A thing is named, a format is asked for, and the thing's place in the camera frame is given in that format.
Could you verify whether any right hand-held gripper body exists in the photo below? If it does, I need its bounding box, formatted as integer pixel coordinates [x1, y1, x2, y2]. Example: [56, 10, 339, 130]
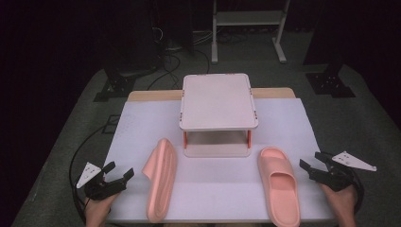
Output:
[309, 150, 377, 193]

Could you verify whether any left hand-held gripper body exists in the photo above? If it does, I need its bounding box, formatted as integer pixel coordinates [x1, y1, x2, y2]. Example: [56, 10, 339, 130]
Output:
[76, 162, 128, 201]

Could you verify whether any pink rubber slipper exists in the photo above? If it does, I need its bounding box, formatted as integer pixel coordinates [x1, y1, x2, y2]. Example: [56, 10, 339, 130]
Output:
[141, 137, 179, 224]
[256, 146, 302, 227]

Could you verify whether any white two-tier shoe rack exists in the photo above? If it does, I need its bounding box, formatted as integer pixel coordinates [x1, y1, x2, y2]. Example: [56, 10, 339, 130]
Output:
[178, 73, 260, 159]

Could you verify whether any person's left hand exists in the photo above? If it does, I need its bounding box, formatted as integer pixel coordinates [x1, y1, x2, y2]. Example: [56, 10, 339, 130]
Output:
[83, 192, 120, 227]

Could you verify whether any person's right hand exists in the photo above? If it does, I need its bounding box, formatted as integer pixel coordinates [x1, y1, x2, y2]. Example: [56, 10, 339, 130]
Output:
[319, 183, 359, 227]

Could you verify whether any black stand base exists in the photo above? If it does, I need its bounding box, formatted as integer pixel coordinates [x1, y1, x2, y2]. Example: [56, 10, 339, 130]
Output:
[93, 55, 159, 103]
[303, 46, 357, 99]

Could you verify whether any white table sheet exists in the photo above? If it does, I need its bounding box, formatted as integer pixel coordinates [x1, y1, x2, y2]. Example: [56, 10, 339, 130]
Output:
[105, 97, 336, 223]

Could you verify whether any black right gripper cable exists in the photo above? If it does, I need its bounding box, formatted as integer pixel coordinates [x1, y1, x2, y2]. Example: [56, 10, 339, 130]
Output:
[321, 152, 366, 216]

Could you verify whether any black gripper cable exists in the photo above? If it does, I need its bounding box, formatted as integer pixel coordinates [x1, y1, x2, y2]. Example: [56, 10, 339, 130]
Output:
[68, 125, 110, 225]
[321, 152, 366, 216]

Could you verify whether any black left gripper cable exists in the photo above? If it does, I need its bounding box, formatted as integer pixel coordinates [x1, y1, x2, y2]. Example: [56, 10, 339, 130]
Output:
[68, 125, 110, 225]

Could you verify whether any tangle of black floor cables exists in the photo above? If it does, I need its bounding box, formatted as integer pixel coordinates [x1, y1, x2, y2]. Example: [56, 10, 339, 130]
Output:
[146, 26, 212, 92]

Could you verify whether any white metal stand frame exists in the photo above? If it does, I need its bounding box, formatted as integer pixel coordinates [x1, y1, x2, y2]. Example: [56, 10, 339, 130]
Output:
[210, 0, 291, 65]

